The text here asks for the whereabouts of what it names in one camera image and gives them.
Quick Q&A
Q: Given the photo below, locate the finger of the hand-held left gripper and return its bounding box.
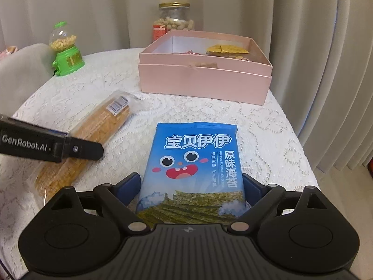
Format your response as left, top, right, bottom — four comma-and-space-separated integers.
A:
0, 114, 69, 137
0, 128, 104, 164

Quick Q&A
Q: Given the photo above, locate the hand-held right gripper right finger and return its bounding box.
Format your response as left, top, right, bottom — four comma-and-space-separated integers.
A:
229, 173, 328, 235

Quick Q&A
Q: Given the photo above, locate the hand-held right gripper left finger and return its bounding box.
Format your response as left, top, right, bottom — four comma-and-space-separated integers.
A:
44, 173, 152, 235

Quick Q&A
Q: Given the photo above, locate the long clear biscuit pack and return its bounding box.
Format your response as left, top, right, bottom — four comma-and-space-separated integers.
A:
26, 90, 141, 208

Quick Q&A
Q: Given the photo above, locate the blue seaweed snack packet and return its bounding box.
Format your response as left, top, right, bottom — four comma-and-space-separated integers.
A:
135, 122, 252, 227

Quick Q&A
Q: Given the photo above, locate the pink cardboard box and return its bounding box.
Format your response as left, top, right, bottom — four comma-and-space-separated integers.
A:
138, 29, 273, 106

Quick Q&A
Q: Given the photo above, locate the yellow snack packet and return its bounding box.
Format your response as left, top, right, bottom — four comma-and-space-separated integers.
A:
205, 44, 250, 60

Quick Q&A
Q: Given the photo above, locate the red white striped snack packet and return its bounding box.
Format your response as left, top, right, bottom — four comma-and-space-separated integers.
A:
174, 49, 205, 56

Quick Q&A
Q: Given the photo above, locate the green candy dispenser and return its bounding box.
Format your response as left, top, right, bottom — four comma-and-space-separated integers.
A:
48, 20, 86, 77

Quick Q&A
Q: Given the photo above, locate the glass jar of peanuts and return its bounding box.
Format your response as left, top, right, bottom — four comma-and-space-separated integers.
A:
152, 2, 196, 43

